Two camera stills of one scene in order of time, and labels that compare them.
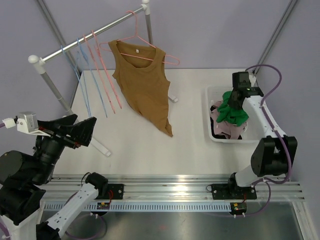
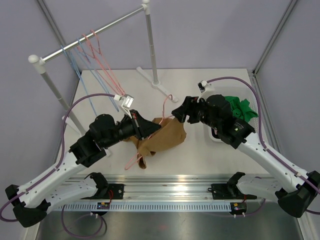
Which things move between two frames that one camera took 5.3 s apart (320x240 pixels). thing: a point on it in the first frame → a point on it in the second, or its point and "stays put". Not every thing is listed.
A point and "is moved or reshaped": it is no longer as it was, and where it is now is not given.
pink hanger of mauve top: [84, 37] → [88, 51]
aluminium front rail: [175, 187] stays put
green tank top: [235, 116] is moved or reshaped
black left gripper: [81, 132] → [143, 128]
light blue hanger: [79, 52] → [79, 49]
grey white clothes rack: [39, 61] stays put
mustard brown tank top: [140, 70] → [172, 134]
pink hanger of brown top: [137, 36] → [165, 116]
